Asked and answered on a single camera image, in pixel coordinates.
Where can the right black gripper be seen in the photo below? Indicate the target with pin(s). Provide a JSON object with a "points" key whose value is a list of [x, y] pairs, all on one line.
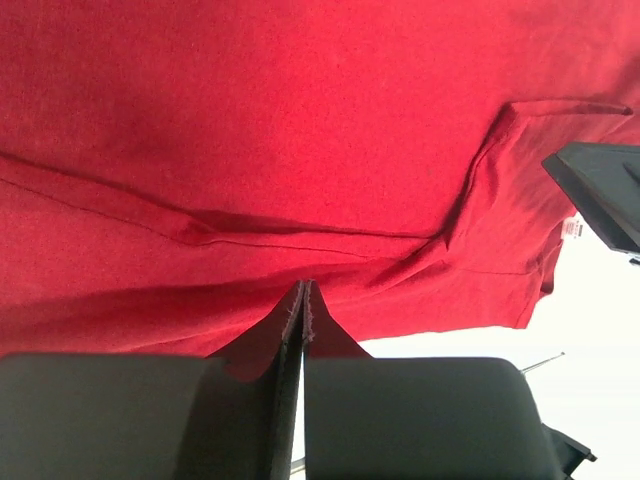
{"points": [[570, 453]]}

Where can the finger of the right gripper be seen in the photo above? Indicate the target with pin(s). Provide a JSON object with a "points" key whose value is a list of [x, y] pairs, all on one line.
{"points": [[602, 182]]}

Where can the red t-shirt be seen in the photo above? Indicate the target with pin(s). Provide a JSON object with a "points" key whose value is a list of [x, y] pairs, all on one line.
{"points": [[169, 169]]}

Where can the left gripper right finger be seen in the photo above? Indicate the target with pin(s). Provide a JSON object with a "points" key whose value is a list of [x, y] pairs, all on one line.
{"points": [[414, 418]]}

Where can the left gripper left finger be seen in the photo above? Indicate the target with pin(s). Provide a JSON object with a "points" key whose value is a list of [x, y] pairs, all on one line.
{"points": [[95, 416]]}

